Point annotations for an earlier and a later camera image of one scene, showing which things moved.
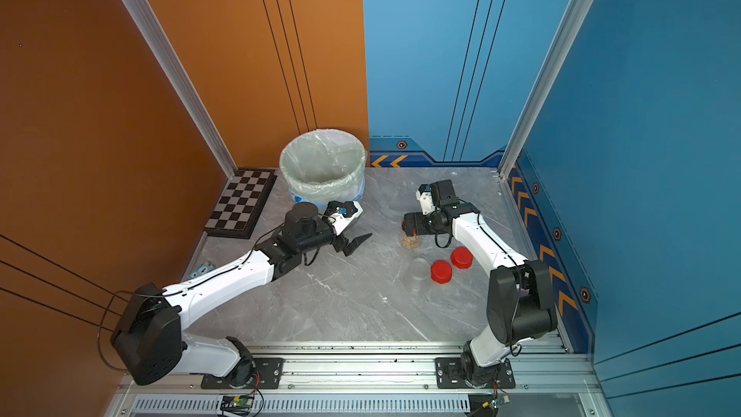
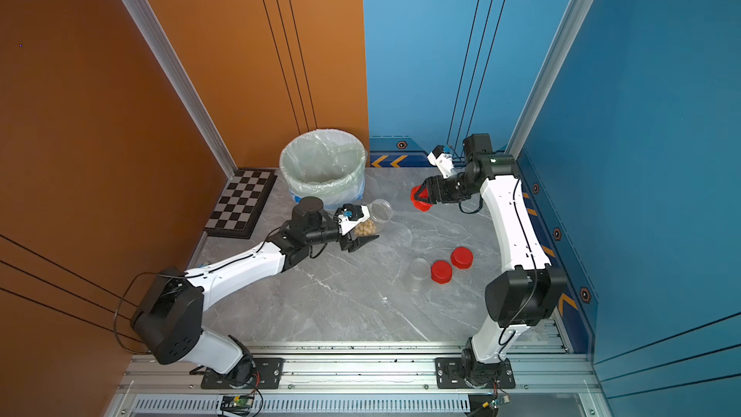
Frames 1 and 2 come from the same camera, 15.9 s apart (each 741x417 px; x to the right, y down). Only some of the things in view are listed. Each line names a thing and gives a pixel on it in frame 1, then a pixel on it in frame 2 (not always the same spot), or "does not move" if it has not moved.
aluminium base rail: [379, 380] does not move
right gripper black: [408, 218] to [435, 184]
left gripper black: [356, 242] does not move
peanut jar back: [410, 242] to [381, 212]
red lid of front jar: [461, 258] does not move
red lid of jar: [441, 272] does not move
